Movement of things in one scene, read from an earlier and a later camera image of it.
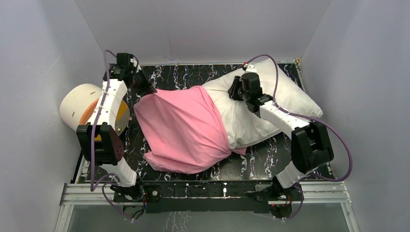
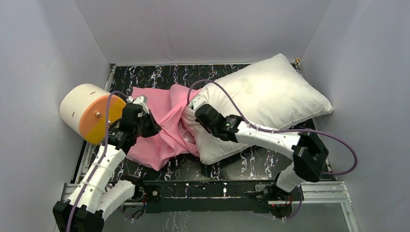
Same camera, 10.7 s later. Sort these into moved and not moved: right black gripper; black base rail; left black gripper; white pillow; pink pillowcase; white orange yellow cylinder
Moved: pink pillowcase; white pillow; left black gripper; right black gripper
Not moved: black base rail; white orange yellow cylinder
